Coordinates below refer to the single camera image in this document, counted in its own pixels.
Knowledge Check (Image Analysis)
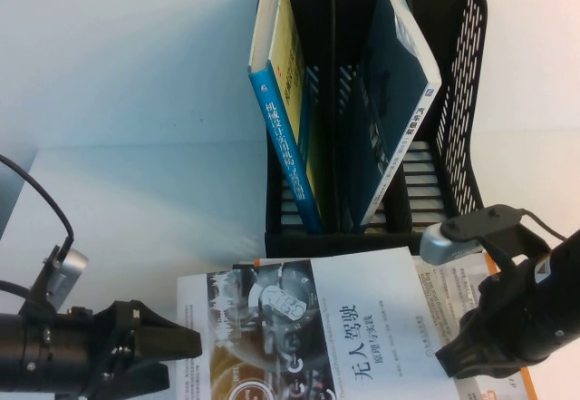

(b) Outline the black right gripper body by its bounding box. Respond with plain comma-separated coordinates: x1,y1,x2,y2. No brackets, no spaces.
457,259,534,375

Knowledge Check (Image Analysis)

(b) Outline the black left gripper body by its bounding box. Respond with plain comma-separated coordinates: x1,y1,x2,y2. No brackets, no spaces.
53,299,151,397

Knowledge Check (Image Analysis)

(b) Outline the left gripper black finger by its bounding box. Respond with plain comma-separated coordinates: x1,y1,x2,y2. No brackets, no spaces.
131,312,203,373
111,362,171,397

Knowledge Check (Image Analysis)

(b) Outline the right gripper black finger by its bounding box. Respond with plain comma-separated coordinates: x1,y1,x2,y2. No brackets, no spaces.
433,334,505,380

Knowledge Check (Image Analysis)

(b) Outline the white driverless car book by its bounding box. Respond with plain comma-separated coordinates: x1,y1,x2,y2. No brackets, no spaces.
176,245,461,400

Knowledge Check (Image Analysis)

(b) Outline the white book with orange border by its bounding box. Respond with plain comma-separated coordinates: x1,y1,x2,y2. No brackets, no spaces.
233,250,540,400

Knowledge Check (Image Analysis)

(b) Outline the black plastic mesh book stand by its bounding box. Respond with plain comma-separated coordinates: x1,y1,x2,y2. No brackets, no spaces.
258,0,489,259

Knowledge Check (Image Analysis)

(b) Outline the blue spine yellow cover book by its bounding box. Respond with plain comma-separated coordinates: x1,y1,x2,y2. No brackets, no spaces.
246,0,325,234

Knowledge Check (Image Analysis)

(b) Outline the car suspension book white spine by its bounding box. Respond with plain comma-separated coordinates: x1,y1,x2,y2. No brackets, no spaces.
340,0,443,234

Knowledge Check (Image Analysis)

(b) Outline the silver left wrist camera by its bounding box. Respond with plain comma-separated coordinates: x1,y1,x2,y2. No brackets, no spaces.
43,248,90,310

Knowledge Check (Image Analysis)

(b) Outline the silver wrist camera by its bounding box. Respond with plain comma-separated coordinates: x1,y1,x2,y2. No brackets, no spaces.
43,248,90,310
419,223,485,267

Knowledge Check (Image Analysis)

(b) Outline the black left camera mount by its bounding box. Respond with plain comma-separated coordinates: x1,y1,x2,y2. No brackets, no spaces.
27,244,63,316

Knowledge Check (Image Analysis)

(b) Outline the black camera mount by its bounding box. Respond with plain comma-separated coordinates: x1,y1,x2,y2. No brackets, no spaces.
441,204,553,283
27,244,63,316

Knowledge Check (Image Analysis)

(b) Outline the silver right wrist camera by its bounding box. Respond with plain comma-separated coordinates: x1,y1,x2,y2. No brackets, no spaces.
419,223,485,267

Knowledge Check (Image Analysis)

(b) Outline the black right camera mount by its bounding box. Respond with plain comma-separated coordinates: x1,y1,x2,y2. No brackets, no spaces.
441,204,553,283

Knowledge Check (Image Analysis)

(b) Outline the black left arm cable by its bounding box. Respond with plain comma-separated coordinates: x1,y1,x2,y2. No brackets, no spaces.
0,279,34,306

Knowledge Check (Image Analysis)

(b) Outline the black right camera cable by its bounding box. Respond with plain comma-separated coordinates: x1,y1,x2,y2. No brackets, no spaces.
520,209,568,242

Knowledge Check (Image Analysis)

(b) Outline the black camera cable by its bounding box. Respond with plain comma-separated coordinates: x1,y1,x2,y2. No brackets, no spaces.
0,153,76,252
520,209,568,242

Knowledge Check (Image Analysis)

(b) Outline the black left camera cable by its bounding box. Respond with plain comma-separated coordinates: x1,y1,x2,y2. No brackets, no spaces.
0,153,76,252

